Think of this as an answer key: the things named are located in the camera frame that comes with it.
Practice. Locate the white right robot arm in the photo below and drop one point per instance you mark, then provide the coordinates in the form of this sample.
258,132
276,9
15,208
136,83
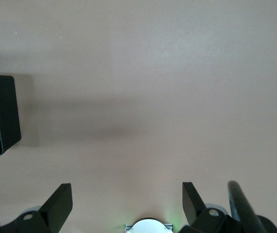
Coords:
148,227

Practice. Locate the black plastic box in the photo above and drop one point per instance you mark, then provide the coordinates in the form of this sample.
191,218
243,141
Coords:
7,109

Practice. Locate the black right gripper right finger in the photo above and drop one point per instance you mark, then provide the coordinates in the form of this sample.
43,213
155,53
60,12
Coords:
196,218

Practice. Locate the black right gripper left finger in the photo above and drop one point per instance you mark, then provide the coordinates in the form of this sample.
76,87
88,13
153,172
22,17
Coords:
53,213

